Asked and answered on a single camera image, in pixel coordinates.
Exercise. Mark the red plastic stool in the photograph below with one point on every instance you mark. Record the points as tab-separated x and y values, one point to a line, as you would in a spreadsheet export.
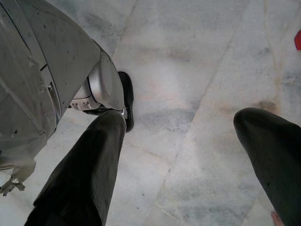
298	41

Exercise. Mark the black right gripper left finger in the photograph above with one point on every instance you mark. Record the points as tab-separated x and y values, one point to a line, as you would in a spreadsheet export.
84	179

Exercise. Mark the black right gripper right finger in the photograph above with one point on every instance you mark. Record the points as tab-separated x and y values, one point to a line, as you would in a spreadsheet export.
277	160

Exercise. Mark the black robot right foot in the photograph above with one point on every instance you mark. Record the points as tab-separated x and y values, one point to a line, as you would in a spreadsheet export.
129	94

